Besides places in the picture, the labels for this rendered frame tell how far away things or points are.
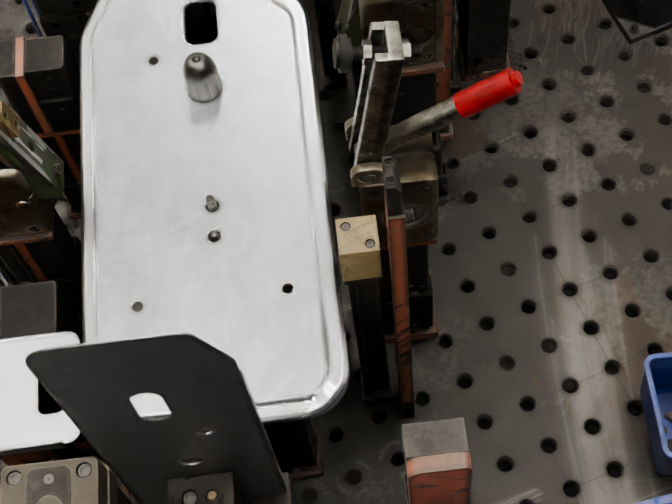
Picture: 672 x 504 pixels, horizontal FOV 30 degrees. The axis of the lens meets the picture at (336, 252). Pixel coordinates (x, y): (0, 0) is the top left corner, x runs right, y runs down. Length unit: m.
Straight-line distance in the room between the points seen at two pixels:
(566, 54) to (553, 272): 0.29
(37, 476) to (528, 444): 0.55
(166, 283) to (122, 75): 0.22
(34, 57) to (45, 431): 0.38
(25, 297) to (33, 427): 0.13
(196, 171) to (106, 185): 0.08
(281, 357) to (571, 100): 0.61
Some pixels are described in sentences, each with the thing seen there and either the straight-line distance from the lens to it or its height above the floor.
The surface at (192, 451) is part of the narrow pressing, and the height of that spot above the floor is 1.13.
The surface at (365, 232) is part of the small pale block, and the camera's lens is 1.02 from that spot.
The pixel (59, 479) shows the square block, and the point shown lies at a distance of 0.99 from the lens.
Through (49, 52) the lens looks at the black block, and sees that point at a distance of 1.26.
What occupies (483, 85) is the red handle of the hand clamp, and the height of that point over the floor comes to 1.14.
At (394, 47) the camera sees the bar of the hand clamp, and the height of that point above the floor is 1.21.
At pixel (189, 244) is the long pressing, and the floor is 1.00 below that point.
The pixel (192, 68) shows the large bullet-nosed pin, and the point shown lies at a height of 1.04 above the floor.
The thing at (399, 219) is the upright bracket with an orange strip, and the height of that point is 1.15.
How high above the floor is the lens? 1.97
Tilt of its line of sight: 64 degrees down
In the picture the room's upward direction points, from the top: 9 degrees counter-clockwise
